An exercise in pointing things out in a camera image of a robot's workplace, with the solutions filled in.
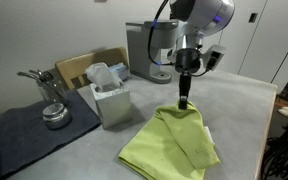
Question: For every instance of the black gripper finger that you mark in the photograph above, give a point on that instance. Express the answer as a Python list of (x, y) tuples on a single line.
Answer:
[(183, 98)]

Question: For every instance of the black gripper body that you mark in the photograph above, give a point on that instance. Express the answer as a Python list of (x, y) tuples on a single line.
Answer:
[(188, 60)]

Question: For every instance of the yellow-green microfiber towel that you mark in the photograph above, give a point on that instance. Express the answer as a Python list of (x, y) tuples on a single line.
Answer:
[(170, 146)]

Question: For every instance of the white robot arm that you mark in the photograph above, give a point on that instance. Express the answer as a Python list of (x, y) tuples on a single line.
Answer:
[(204, 13)]

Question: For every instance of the grey pod coffee maker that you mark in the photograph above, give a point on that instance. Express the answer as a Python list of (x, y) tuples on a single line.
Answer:
[(140, 46)]

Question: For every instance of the white cabinet door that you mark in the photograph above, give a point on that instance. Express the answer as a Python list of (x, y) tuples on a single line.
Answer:
[(240, 43), (279, 46)]

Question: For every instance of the blue wipes packet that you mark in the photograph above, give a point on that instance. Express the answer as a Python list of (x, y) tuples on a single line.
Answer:
[(120, 71)]

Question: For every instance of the speckled white tissue box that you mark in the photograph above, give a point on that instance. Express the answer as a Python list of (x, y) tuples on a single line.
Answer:
[(112, 103)]

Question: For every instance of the glass jar silver lid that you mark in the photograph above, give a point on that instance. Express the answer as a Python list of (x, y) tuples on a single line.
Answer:
[(55, 116)]

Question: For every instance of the glass utensil holder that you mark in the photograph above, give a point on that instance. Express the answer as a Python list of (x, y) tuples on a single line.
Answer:
[(52, 91)]

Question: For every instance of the silver metal utensil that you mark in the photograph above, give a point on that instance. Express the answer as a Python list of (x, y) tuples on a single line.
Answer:
[(29, 75), (42, 74)]

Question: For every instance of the dark blue cloth mat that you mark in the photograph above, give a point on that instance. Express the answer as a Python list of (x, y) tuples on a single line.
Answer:
[(17, 133)]

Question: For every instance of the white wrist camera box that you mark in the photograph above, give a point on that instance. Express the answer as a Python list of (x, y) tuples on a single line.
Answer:
[(215, 55)]

